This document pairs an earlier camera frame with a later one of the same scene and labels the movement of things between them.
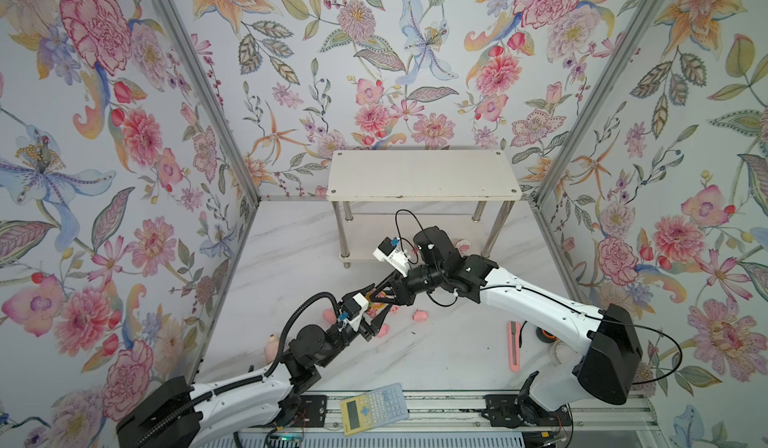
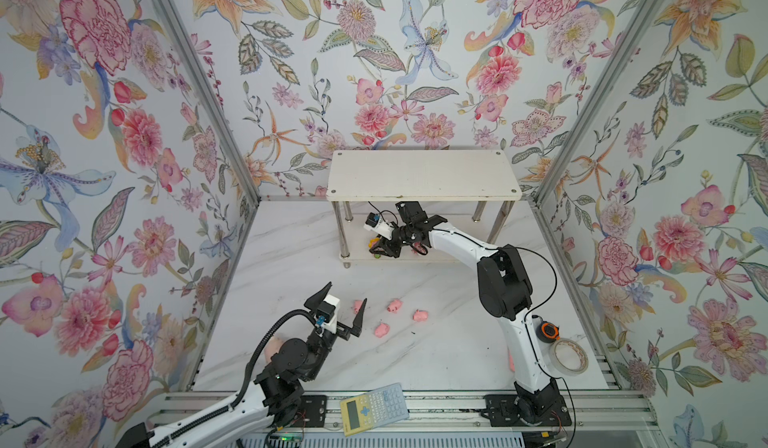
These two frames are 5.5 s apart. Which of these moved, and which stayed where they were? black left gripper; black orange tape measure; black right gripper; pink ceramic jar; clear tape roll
Moved: black left gripper; black right gripper
Stayed: clear tape roll; black orange tape measure; pink ceramic jar
